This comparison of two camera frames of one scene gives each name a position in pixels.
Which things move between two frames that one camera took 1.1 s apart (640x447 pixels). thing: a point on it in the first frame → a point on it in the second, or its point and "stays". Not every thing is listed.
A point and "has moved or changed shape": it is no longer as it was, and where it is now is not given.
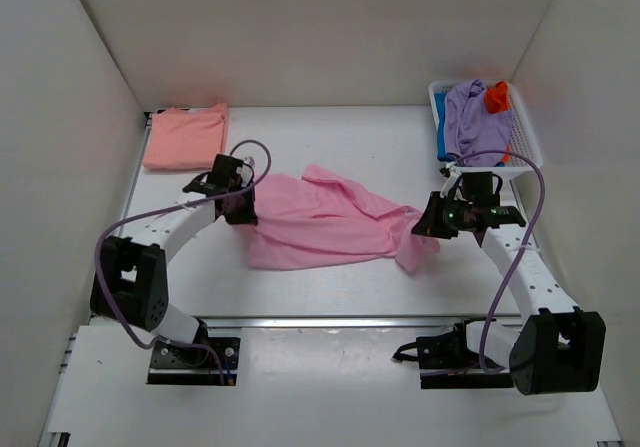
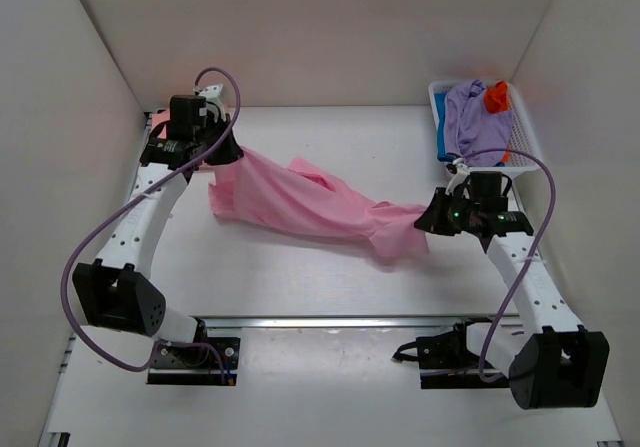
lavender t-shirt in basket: (471, 128) stays
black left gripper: (248, 216) → (231, 151)
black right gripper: (429, 224) stays
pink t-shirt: (324, 218) has moved or changed shape
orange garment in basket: (497, 97) stays
